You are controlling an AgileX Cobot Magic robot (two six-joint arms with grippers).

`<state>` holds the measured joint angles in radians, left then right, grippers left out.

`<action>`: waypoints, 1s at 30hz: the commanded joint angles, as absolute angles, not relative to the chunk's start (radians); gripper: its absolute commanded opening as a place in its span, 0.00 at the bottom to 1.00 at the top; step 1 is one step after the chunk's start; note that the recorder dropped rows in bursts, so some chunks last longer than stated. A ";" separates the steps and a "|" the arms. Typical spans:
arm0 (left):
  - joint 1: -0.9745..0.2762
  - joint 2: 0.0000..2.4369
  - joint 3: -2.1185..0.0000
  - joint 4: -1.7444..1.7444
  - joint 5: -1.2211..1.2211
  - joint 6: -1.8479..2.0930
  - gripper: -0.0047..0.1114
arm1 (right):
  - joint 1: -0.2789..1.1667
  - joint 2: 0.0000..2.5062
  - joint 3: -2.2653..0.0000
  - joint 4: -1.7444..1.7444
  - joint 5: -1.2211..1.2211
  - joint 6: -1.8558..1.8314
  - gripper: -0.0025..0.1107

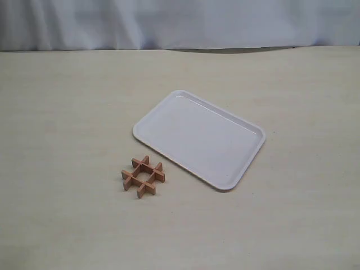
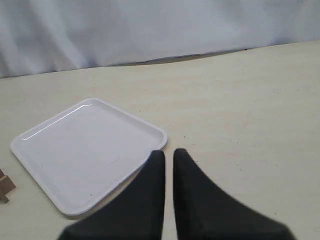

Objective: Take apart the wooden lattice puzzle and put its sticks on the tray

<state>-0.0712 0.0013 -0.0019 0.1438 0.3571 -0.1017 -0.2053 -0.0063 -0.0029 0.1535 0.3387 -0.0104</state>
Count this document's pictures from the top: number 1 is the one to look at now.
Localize brown wooden block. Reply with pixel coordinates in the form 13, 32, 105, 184
141, 162, 165, 178

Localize wooden lattice puzzle pieces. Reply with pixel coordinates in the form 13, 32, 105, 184
121, 156, 150, 191
121, 170, 165, 191
137, 162, 165, 199

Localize white rectangular plastic tray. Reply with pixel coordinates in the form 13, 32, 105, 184
132, 91, 266, 191

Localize white backdrop curtain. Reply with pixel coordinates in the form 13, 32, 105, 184
1, 1, 359, 51

